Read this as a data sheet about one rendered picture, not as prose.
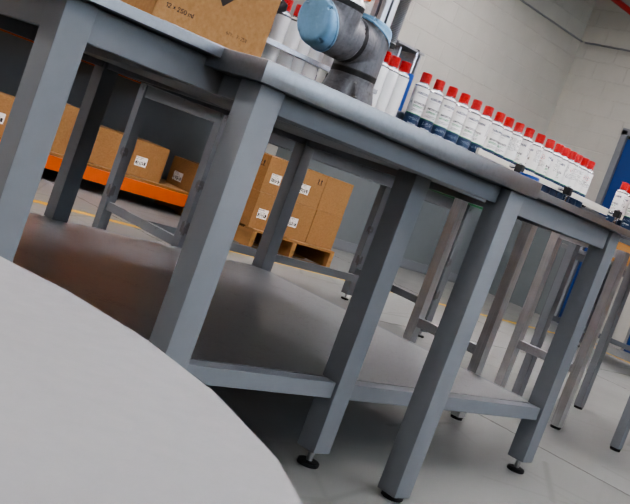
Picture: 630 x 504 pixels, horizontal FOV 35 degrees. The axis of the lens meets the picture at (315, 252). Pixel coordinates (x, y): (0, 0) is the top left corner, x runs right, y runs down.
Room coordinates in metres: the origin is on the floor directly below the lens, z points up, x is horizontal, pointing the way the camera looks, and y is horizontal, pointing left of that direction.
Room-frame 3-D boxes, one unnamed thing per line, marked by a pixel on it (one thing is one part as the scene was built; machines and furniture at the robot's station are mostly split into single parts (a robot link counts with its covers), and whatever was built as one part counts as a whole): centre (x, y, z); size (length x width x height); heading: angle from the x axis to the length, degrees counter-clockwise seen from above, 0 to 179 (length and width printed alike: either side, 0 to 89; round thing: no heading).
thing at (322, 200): (7.36, 0.57, 0.32); 1.20 x 0.83 x 0.64; 44
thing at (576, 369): (3.90, -0.77, 0.47); 1.17 x 0.36 x 0.95; 137
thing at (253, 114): (2.34, 0.18, 0.40); 0.86 x 0.83 x 0.79; 135
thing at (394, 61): (3.10, -0.03, 0.98); 0.05 x 0.05 x 0.20
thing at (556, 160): (3.88, -0.75, 0.98); 0.05 x 0.05 x 0.20
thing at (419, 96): (3.23, -0.14, 0.98); 0.05 x 0.05 x 0.20
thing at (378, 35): (2.48, 0.07, 1.00); 0.13 x 0.12 x 0.14; 141
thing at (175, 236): (5.03, 0.14, 0.40); 1.90 x 0.75 x 0.80; 135
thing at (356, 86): (2.48, 0.06, 0.89); 0.15 x 0.15 x 0.10
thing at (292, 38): (2.78, 0.26, 0.98); 0.05 x 0.05 x 0.20
